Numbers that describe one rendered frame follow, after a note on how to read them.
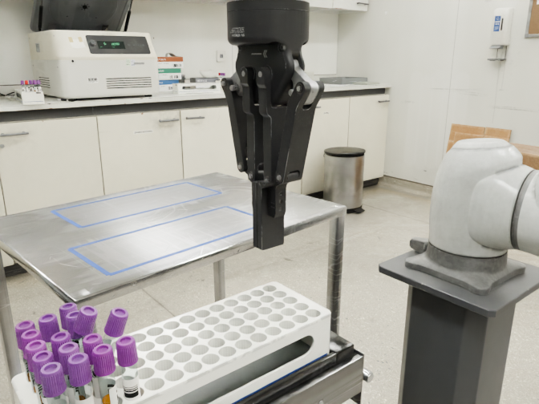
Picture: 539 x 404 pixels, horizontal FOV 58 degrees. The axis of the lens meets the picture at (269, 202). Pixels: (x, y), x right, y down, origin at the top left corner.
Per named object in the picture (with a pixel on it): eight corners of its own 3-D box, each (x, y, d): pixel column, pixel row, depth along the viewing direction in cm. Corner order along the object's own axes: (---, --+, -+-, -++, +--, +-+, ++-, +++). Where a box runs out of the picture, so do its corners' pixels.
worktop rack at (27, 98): (45, 103, 241) (43, 90, 239) (22, 105, 236) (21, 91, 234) (35, 99, 265) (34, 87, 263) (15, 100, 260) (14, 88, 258)
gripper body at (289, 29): (207, 1, 44) (211, 103, 47) (265, -8, 38) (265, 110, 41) (270, 6, 49) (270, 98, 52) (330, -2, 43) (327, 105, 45)
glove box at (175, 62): (151, 68, 319) (150, 52, 316) (143, 68, 328) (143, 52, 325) (184, 68, 333) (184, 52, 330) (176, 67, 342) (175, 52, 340)
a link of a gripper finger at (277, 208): (278, 164, 48) (299, 169, 46) (278, 212, 49) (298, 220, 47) (267, 166, 47) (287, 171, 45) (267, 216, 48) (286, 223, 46)
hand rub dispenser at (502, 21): (500, 48, 325) (506, 6, 317) (485, 49, 333) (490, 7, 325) (510, 49, 332) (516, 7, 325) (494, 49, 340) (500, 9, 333)
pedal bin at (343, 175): (347, 218, 350) (350, 155, 337) (311, 206, 379) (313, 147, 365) (374, 209, 369) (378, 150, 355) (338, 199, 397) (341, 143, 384)
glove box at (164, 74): (150, 80, 320) (149, 68, 318) (142, 79, 329) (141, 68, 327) (181, 79, 334) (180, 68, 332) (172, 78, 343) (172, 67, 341)
